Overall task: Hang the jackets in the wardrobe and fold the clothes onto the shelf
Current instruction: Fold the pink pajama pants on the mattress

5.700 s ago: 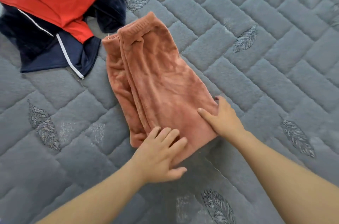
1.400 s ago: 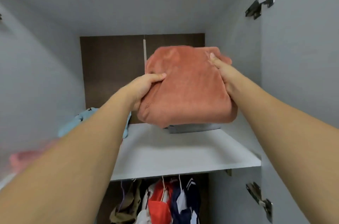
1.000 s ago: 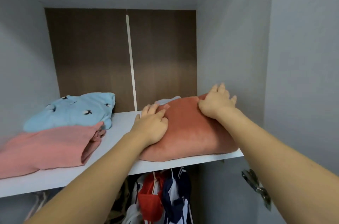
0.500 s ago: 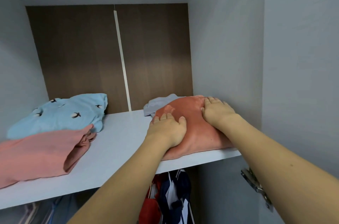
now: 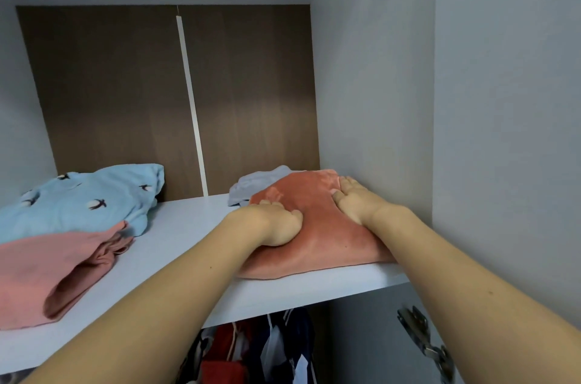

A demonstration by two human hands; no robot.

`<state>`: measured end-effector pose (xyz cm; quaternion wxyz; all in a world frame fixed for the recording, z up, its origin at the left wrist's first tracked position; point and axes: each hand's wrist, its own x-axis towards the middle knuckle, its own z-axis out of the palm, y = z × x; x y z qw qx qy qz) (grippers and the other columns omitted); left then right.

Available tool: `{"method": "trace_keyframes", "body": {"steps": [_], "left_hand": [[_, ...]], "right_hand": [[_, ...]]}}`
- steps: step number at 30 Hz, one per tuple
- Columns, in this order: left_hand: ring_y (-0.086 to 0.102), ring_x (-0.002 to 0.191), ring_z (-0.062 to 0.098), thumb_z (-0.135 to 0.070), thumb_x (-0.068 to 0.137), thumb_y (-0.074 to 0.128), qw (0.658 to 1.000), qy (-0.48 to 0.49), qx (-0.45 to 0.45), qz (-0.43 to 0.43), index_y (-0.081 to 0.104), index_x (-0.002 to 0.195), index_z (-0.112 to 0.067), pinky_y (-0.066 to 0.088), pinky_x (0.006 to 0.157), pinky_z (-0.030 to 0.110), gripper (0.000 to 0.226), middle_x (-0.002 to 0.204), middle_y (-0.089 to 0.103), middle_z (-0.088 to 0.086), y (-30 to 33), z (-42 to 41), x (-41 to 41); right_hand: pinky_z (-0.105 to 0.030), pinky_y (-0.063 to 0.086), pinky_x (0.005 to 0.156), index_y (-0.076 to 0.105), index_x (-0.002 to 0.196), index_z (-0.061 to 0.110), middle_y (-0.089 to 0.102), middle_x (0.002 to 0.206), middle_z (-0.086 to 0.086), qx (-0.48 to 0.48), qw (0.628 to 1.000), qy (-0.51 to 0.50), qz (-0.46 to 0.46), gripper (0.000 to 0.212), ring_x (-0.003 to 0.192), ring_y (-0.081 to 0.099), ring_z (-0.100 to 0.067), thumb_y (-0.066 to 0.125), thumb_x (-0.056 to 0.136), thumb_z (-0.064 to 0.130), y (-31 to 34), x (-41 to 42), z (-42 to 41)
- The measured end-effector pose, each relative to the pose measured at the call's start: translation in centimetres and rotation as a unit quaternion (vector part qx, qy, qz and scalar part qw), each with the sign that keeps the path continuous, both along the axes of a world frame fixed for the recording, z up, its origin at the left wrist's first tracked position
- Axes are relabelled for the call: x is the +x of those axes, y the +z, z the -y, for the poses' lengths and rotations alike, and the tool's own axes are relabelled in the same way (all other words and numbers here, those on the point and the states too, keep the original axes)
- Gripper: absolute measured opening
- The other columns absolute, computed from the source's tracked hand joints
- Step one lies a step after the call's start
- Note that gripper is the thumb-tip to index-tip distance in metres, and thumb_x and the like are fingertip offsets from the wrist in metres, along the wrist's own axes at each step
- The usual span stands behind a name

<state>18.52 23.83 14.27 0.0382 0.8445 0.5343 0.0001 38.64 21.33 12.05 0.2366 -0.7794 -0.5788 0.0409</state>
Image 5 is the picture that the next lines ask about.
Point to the person's right hand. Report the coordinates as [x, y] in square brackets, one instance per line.
[363, 202]

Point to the person's left hand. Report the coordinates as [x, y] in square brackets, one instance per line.
[272, 223]

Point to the grey drawstring shorts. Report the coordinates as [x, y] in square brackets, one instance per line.
[254, 184]

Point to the brown velvet garment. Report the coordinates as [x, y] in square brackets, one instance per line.
[318, 234]

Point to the navy and white jacket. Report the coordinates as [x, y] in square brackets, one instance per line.
[290, 343]

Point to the white wardrobe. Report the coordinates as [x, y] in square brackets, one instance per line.
[372, 61]

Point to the red and white jacket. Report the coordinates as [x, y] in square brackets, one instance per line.
[222, 356]

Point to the light blue cotton-print garment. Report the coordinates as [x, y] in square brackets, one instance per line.
[82, 202]

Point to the pink pajama shirt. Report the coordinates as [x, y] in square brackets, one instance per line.
[36, 279]

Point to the person's left forearm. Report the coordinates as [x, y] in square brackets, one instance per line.
[154, 325]

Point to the person's right forearm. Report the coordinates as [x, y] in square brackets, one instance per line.
[490, 297]

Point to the white wardrobe shelf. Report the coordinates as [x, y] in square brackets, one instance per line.
[181, 225]

